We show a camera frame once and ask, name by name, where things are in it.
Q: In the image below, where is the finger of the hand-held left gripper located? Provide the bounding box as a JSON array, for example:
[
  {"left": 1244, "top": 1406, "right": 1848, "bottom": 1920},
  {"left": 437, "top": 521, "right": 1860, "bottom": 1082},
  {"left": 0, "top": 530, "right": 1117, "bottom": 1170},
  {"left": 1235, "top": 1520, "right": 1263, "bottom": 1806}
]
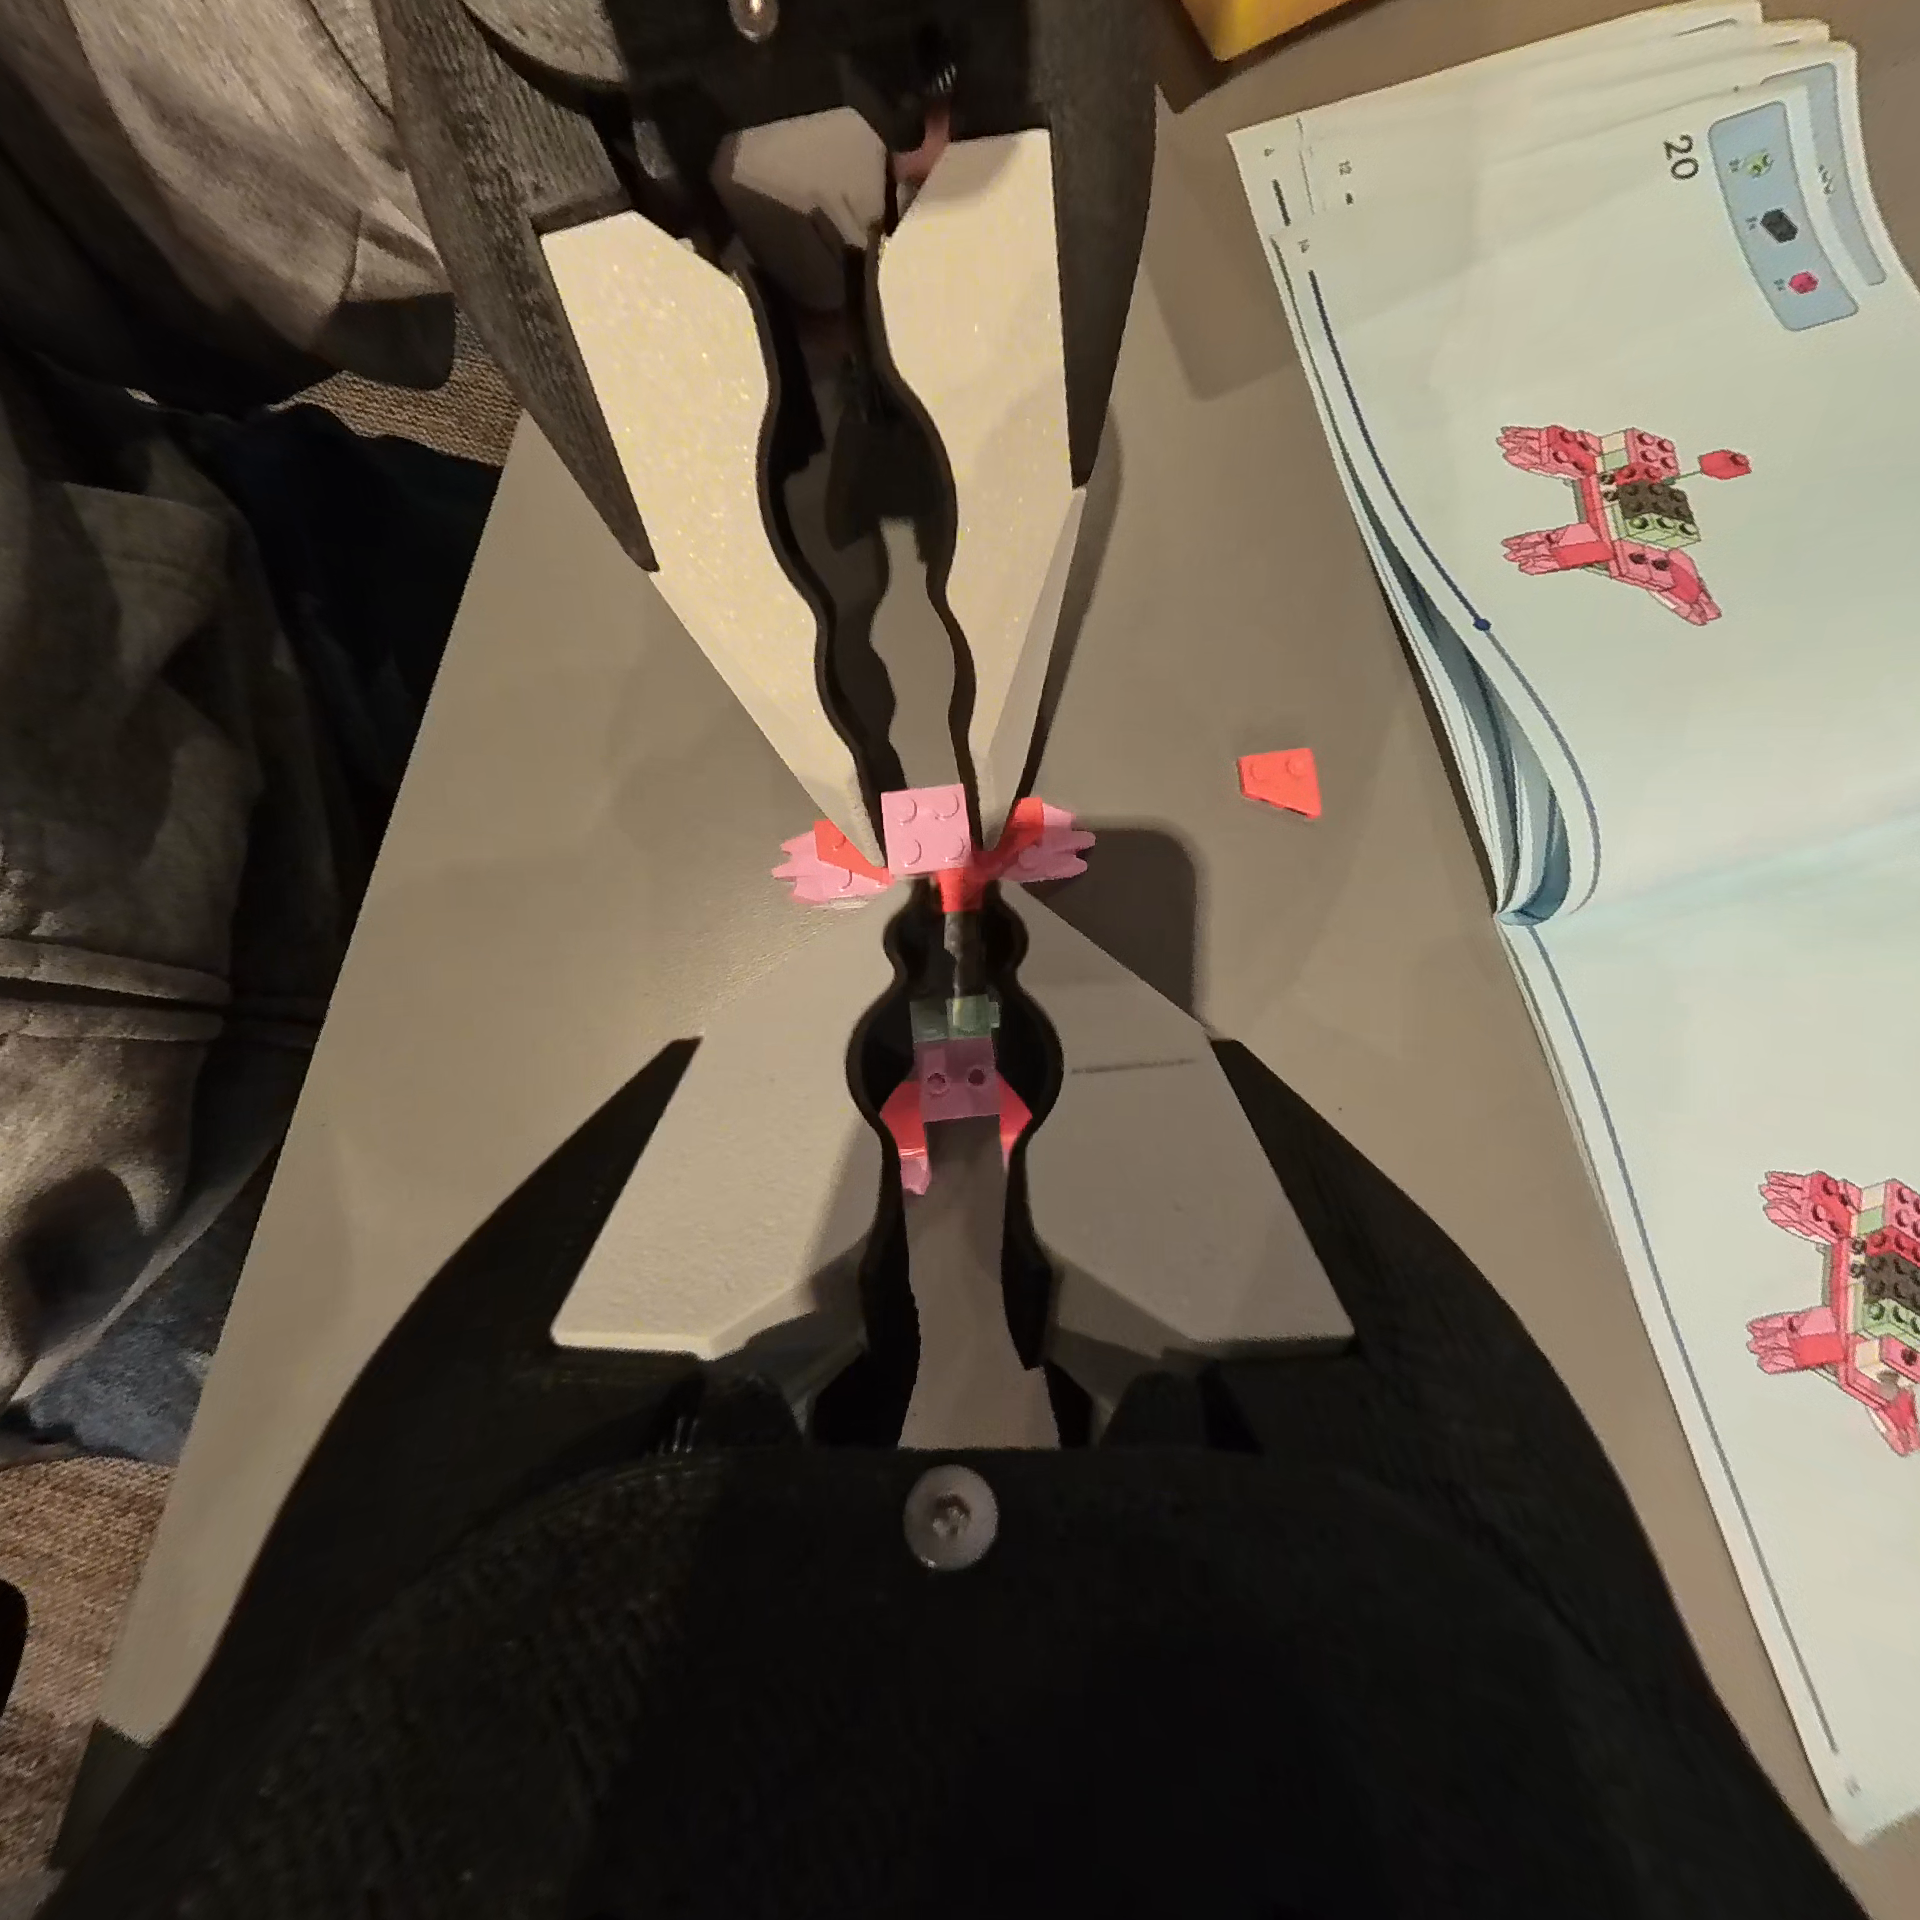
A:
[
  {"left": 883, "top": 133, "right": 1086, "bottom": 820},
  {"left": 534, "top": 133, "right": 895, "bottom": 842}
]

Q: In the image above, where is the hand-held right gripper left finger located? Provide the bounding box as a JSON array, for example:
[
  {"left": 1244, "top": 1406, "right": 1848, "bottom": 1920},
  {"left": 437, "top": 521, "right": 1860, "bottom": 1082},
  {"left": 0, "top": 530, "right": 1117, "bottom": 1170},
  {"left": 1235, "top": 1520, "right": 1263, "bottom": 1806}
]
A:
[{"left": 546, "top": 878, "right": 923, "bottom": 1447}]

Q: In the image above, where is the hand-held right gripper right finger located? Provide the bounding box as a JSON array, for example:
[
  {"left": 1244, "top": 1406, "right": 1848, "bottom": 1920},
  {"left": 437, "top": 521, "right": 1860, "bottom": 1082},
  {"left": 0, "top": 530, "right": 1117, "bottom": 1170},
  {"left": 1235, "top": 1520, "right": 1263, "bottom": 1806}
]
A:
[{"left": 990, "top": 899, "right": 1352, "bottom": 1447}]

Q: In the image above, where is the pink toy brick model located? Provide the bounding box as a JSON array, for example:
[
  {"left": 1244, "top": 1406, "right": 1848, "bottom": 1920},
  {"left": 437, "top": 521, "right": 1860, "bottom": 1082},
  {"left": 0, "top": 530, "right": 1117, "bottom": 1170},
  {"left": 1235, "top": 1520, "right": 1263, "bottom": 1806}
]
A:
[{"left": 776, "top": 784, "right": 1095, "bottom": 1199}]

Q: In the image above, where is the yellow plastic bin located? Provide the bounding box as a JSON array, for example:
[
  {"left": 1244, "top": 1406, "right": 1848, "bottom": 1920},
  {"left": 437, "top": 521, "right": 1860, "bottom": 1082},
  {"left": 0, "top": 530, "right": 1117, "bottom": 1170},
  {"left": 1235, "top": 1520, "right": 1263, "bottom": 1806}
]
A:
[{"left": 1189, "top": 0, "right": 1352, "bottom": 63}]

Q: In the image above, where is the person's left forearm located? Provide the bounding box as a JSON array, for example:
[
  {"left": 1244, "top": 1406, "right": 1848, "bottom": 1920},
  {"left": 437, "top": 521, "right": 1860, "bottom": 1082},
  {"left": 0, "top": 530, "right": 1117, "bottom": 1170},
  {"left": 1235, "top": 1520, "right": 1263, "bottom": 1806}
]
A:
[{"left": 0, "top": 0, "right": 451, "bottom": 403}]

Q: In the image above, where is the grey desk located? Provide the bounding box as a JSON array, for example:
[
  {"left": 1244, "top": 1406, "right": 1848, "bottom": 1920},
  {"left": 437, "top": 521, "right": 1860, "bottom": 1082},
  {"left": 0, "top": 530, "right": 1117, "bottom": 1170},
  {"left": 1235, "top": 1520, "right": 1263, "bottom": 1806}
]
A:
[{"left": 99, "top": 0, "right": 1920, "bottom": 1863}]

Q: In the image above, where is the red wedge plate brick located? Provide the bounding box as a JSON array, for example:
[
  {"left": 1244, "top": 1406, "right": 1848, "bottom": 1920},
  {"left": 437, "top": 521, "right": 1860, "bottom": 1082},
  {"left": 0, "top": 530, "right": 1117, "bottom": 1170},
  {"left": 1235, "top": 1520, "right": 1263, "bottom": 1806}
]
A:
[{"left": 1235, "top": 741, "right": 1332, "bottom": 820}]

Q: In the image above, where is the thick light blue instruction booklet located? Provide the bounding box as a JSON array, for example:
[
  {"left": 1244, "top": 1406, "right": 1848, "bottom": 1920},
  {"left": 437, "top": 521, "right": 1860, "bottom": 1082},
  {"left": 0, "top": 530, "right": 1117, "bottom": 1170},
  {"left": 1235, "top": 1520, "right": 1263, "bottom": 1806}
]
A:
[{"left": 1224, "top": 0, "right": 1920, "bottom": 1847}]

